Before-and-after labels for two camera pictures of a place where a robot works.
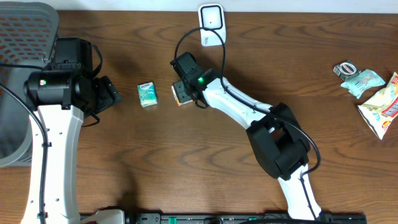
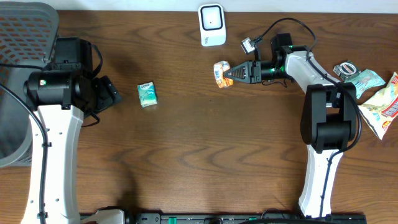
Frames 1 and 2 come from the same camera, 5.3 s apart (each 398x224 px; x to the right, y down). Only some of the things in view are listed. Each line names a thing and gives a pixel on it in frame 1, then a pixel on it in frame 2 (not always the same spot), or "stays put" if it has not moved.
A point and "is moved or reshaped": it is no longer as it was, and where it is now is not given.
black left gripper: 109,93 stays put
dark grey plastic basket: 28,32 stays put
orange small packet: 180,93 is moved or reshaped
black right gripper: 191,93 → 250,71
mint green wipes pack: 364,80 stays put
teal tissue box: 147,93 stays put
